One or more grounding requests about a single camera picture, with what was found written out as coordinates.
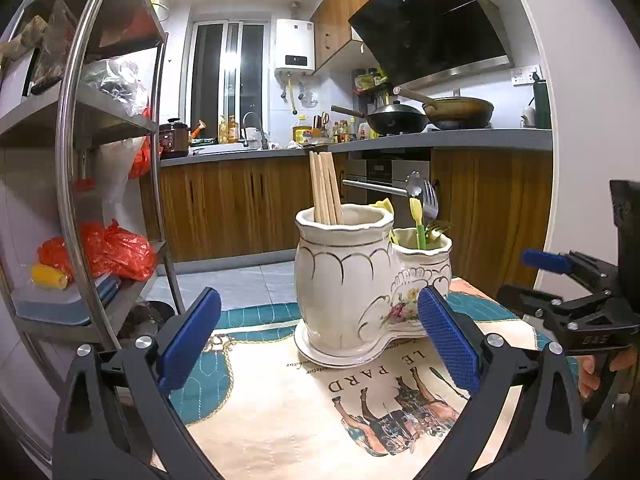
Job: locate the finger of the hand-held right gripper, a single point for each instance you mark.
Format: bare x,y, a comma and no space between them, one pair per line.
545,260
535,302

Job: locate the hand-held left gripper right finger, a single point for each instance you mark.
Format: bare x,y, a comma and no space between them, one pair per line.
450,345

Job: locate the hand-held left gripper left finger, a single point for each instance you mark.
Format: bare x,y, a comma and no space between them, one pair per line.
190,345

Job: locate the white ceramic utensil holder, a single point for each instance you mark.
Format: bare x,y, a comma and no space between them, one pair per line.
340,285

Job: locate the metal fork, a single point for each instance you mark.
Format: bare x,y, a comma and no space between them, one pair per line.
431,202

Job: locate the metal spoon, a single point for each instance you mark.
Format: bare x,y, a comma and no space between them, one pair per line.
414,185

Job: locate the person's right hand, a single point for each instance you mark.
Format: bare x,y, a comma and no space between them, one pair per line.
587,377

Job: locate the printed tablecloth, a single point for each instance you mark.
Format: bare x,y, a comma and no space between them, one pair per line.
280,410

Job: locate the large red plastic bag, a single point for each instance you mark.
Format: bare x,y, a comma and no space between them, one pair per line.
115,252

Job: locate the blue grey trays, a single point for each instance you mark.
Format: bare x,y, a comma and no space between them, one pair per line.
65,305

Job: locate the grey kitchen countertop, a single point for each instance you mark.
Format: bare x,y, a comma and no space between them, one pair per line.
490,137

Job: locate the white kettle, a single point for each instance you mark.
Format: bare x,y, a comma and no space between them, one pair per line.
528,117

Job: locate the wooden base cabinets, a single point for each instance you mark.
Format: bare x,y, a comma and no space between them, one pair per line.
225,200

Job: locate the dark green bottle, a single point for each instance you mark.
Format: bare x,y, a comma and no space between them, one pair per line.
541,105

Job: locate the yellow corn cob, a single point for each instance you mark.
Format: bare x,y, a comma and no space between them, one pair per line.
49,276

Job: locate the brown frying pan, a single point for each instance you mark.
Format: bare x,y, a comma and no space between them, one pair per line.
460,110

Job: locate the built-in oven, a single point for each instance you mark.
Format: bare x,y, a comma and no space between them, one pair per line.
380,172

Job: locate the small red plastic bag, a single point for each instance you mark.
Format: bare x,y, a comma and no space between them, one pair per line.
141,155

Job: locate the black wok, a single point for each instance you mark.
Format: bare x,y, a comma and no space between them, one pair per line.
397,120

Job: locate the dark red rice cooker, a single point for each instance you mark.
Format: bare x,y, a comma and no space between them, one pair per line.
174,137

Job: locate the sink faucet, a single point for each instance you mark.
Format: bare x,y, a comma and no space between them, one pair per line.
255,127

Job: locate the yellow bottle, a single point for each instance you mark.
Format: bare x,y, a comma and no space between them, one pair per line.
301,132

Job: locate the row of condiment bottles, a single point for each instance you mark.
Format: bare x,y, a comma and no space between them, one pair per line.
342,130

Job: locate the black range hood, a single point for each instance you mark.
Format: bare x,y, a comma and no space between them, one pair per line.
430,25

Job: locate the metal shelf rack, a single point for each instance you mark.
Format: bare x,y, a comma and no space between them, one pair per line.
70,110

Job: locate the clear plastic bag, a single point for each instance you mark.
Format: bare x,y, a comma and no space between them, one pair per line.
117,85

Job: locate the window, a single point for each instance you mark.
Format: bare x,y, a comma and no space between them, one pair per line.
227,75

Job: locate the white water heater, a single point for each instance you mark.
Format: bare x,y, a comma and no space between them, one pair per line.
295,45

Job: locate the wall socket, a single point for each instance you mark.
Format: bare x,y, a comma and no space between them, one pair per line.
525,76

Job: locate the wooden wall cabinets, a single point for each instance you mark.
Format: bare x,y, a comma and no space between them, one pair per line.
335,15

